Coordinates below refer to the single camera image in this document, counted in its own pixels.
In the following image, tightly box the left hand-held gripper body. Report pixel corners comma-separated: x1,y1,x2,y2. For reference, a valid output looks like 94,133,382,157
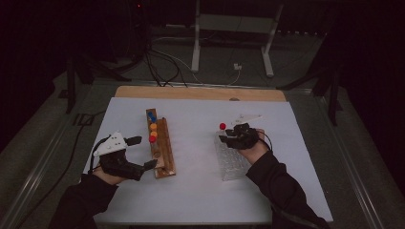
92,130,147,182

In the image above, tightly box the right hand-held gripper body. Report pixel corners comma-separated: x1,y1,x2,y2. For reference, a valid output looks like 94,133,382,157
226,114,264,151

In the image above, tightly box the wooden test tube rack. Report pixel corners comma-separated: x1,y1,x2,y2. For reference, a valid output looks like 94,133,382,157
145,108,177,179

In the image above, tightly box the clear plastic test tube rack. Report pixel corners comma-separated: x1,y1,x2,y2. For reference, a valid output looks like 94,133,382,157
213,130,252,182

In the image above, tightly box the person's right hand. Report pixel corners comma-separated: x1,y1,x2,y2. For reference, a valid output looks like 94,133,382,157
238,128,271,166

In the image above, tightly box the person's left hand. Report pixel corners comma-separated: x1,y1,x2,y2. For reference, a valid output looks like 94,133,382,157
92,166,127,186

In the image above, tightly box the white table mat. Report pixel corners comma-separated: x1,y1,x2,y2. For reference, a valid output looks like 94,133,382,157
79,96,334,225

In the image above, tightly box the black tripod stand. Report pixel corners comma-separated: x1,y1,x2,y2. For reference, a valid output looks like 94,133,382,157
65,53,133,115

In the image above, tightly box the white metal stand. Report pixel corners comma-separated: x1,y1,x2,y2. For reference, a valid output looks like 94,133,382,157
190,0,285,78

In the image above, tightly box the black metal stand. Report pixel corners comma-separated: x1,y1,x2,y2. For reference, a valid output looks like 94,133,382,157
276,63,344,127

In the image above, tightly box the left hand-held gripper cable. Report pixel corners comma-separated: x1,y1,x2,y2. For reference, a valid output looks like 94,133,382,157
89,136,111,176

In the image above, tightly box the hand-held gripper cable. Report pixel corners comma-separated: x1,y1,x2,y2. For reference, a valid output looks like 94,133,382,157
259,128,274,152
89,136,111,176

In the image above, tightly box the right hand-held gripper cable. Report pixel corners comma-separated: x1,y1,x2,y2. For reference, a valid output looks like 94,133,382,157
259,128,274,152

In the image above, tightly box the black floor cable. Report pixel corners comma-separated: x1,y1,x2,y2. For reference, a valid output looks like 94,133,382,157
15,109,107,229

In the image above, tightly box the white cable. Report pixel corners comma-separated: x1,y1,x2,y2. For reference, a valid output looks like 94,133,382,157
149,36,242,87

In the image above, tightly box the black cable bundle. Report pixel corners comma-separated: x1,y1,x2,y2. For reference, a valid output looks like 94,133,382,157
142,41,189,88

